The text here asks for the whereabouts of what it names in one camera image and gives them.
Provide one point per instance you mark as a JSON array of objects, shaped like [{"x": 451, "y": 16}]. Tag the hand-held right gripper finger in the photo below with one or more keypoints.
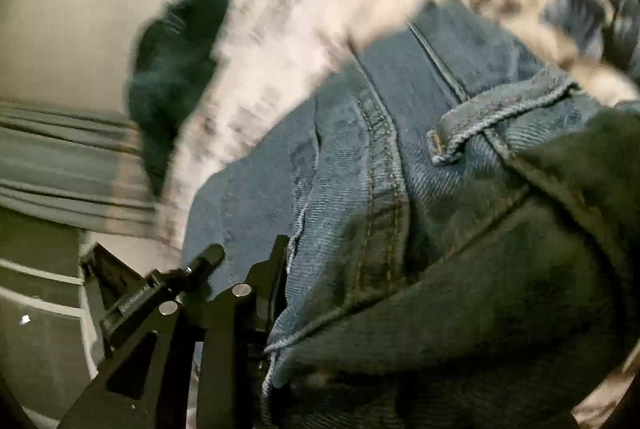
[{"x": 260, "y": 289}]

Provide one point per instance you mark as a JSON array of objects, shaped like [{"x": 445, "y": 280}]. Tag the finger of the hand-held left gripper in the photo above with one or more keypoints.
[{"x": 200, "y": 261}]

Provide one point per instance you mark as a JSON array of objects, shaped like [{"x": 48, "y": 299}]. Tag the blue jeans pants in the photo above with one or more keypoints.
[{"x": 400, "y": 209}]

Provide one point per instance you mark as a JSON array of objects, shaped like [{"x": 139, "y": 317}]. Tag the green striped curtain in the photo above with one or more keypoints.
[{"x": 60, "y": 159}]

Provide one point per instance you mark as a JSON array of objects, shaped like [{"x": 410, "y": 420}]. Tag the dark green blanket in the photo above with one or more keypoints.
[{"x": 175, "y": 84}]

